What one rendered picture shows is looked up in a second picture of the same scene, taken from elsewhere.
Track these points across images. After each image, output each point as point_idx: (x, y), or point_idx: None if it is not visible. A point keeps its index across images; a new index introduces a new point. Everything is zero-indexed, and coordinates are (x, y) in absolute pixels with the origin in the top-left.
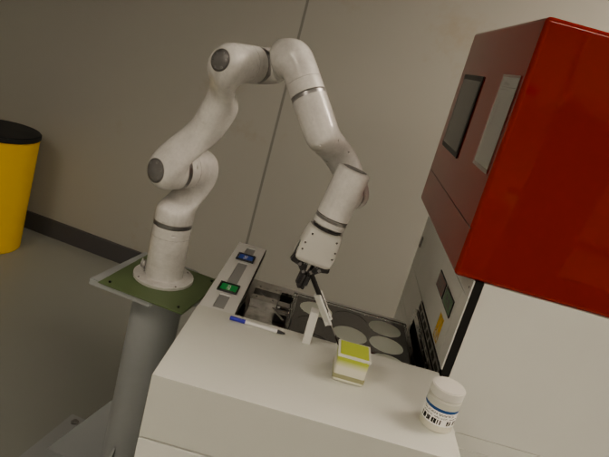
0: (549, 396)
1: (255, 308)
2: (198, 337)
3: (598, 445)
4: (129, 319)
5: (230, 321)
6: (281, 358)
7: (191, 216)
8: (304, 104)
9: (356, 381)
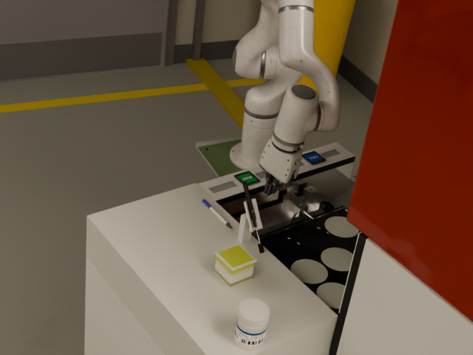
0: None
1: (284, 206)
2: (155, 206)
3: None
4: None
5: (200, 203)
6: (197, 243)
7: (269, 106)
8: (279, 21)
9: (226, 282)
